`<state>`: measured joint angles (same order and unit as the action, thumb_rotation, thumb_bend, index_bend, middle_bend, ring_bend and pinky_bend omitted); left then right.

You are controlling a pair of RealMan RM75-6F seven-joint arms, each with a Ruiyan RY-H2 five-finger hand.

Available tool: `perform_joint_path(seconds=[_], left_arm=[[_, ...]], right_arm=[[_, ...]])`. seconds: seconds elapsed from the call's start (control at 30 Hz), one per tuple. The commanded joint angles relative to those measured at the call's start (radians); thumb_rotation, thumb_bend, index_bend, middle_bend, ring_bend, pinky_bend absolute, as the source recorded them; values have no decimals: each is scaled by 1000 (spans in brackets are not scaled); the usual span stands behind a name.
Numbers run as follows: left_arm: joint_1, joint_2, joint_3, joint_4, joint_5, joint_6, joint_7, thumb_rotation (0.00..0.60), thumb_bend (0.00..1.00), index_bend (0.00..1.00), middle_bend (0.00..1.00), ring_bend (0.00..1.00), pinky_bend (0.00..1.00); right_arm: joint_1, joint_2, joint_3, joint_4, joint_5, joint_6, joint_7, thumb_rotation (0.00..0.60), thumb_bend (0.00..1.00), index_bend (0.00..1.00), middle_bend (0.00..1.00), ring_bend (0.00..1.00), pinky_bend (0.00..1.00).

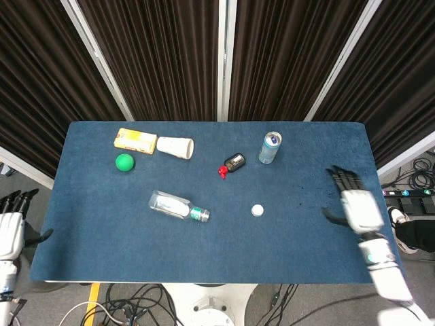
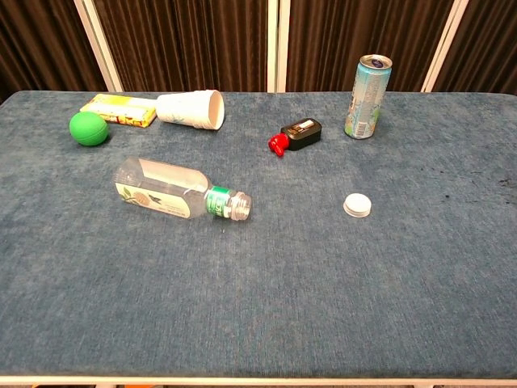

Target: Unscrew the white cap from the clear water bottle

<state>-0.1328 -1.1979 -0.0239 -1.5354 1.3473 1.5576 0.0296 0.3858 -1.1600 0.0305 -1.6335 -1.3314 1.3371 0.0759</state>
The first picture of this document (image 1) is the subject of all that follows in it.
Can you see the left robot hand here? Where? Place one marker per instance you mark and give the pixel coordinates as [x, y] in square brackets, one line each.
[12, 234]

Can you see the black trouser leg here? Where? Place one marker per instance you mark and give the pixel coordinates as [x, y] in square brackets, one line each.
[419, 236]

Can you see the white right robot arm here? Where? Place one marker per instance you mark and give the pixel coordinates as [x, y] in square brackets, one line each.
[387, 275]

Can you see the white and black shoe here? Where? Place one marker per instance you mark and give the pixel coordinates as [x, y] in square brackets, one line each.
[396, 217]

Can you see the yellow floor tape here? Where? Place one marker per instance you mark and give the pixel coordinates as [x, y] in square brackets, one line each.
[92, 299]

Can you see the dark brown curtain panel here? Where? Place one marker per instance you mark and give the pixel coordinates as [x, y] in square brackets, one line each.
[40, 85]
[163, 61]
[289, 61]
[397, 85]

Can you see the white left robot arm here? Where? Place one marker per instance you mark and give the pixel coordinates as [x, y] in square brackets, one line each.
[7, 276]

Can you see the black foot pedals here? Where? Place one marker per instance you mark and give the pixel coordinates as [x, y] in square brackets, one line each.
[414, 205]

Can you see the green ball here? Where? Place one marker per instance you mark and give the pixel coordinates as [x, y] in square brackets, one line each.
[124, 162]

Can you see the white partition base rail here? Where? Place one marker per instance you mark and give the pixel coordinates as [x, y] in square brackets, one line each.
[408, 154]
[23, 166]

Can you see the clear plastic bottle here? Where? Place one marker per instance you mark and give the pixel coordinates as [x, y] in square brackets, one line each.
[170, 205]

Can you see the white paper cup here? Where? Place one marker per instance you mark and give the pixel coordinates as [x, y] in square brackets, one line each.
[171, 146]

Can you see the small black red bottle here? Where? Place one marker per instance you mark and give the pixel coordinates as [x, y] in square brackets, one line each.
[235, 161]

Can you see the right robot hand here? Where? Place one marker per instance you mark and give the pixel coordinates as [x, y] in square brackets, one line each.
[362, 210]

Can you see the white partition post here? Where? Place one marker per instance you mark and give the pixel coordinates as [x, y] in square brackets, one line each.
[226, 61]
[98, 61]
[346, 61]

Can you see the white bottle cap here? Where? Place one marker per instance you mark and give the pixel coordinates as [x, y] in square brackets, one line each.
[257, 210]

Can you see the yellow cardboard box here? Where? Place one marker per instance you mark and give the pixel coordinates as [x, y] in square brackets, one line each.
[136, 140]

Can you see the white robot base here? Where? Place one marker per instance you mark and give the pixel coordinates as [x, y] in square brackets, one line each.
[210, 305]

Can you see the light blue drink can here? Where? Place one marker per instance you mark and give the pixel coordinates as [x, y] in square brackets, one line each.
[269, 151]

